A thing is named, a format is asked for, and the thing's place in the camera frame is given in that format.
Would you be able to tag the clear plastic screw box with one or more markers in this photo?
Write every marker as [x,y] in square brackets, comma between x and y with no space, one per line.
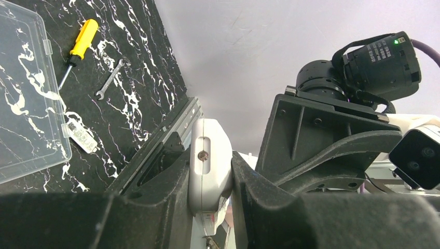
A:
[34,133]

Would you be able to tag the small silver wrench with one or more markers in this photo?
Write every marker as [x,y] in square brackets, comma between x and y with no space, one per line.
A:
[101,93]

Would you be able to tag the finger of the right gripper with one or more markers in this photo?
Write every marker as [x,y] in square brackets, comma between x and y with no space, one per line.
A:
[341,165]

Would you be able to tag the aluminium frame rail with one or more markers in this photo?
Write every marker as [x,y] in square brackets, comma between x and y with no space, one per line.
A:
[169,140]

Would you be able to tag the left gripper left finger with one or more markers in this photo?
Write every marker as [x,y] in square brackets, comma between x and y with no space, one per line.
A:
[156,215]

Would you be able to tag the yellow handled screwdriver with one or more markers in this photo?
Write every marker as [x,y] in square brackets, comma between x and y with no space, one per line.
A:
[82,43]

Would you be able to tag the white remote control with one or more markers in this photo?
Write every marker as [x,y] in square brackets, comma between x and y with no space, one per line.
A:
[210,174]

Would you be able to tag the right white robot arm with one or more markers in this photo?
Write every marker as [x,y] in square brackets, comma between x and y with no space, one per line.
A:
[370,73]

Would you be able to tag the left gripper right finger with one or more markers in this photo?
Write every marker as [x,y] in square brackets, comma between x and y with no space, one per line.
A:
[265,216]

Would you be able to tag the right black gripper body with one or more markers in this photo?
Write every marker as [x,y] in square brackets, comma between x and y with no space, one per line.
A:
[299,128]

